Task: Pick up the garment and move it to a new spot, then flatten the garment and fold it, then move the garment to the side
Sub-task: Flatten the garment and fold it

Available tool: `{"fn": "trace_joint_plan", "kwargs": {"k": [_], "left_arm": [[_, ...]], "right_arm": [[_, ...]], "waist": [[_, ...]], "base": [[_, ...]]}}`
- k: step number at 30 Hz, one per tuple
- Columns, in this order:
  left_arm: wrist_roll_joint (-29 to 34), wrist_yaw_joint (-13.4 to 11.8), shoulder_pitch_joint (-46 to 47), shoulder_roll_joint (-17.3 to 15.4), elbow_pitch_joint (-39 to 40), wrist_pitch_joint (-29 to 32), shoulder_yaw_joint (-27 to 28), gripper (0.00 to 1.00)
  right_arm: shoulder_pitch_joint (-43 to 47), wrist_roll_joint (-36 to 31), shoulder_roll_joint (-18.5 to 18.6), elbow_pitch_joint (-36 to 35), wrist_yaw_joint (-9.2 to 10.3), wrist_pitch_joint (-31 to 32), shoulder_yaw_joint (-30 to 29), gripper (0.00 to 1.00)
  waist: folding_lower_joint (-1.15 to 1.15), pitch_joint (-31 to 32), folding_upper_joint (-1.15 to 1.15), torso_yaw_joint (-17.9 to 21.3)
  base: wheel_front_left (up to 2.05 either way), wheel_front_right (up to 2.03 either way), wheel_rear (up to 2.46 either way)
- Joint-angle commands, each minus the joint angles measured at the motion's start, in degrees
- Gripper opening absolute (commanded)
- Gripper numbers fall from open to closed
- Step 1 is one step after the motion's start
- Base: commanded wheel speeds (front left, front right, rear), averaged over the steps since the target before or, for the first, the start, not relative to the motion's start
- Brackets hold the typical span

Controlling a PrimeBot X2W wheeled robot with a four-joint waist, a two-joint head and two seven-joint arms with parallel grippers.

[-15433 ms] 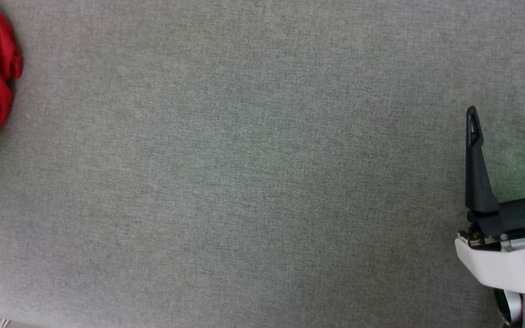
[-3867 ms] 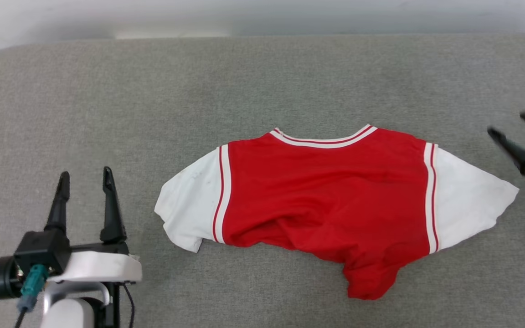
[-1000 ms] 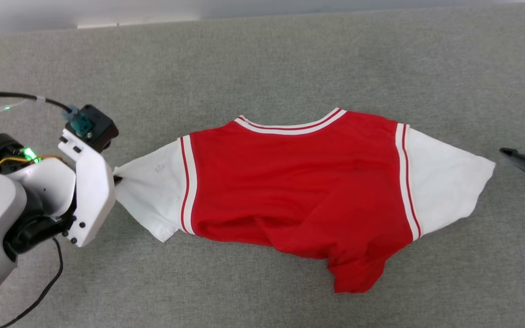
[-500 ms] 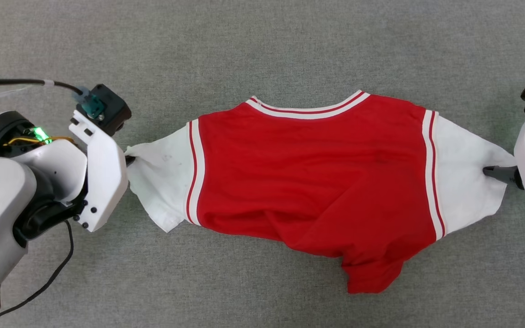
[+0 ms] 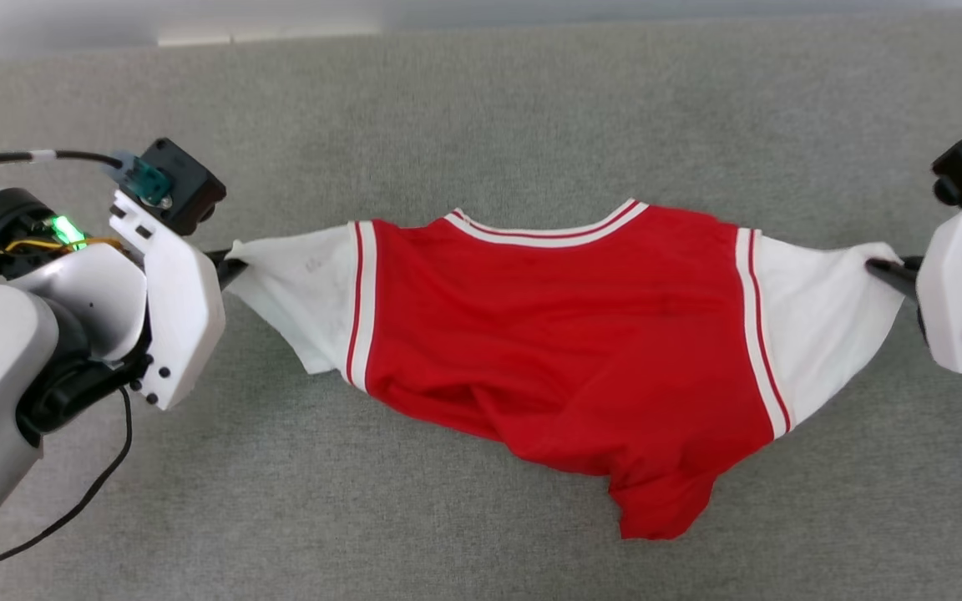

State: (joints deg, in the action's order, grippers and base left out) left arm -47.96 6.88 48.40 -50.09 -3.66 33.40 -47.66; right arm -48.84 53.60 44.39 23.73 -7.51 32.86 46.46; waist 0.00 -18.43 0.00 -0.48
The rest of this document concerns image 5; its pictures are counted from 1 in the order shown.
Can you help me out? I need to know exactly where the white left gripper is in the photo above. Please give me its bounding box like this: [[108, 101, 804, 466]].
[[108, 190, 250, 412]]

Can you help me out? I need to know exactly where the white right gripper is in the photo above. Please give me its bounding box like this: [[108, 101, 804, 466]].
[[865, 184, 962, 375]]

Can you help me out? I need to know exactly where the red and white jersey shirt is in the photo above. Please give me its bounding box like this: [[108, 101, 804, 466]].
[[225, 198, 906, 542]]

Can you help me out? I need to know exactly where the teal camera cable connector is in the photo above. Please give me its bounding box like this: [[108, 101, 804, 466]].
[[109, 150, 175, 210]]

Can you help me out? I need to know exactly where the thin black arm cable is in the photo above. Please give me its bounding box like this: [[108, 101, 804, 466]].
[[0, 386, 133, 595]]

